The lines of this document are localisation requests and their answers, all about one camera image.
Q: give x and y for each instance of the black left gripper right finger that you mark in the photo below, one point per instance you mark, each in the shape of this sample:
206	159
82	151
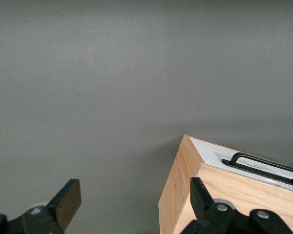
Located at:
200	200

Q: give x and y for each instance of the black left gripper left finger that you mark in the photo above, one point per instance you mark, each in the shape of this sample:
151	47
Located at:
63	202

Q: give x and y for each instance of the wooden drawer with white front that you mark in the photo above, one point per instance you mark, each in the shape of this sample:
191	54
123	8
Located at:
210	159

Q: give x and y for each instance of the light wooden cabinet box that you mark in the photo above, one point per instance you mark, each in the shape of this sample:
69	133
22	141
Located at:
178	185

